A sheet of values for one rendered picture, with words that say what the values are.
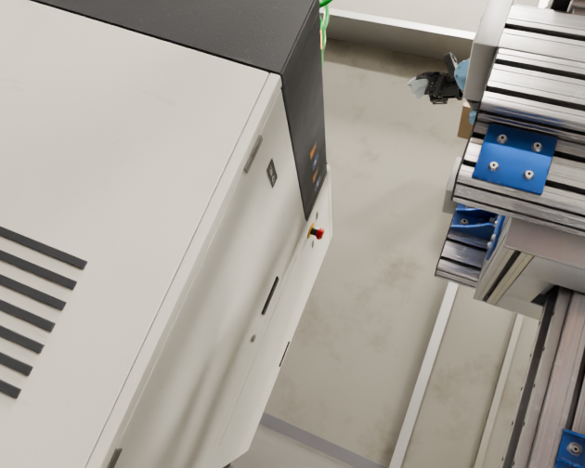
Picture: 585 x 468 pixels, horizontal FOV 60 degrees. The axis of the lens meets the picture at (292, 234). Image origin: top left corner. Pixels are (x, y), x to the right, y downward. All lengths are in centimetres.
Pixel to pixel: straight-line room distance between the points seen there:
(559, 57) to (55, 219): 72
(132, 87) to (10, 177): 22
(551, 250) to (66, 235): 68
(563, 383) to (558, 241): 22
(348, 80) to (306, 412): 268
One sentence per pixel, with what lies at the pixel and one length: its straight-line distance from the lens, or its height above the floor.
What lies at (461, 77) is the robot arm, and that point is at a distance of 155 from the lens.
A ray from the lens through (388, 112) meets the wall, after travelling 431.
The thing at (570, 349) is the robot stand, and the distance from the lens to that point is 90.
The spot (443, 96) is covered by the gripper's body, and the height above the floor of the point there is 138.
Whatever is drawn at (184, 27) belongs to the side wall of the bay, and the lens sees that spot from 88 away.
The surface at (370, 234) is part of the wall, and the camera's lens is 385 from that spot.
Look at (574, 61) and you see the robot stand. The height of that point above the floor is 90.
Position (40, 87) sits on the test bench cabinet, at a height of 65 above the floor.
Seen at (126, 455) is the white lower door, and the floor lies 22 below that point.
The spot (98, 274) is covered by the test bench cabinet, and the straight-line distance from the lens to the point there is 74.
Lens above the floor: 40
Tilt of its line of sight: 14 degrees up
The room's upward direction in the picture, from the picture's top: 23 degrees clockwise
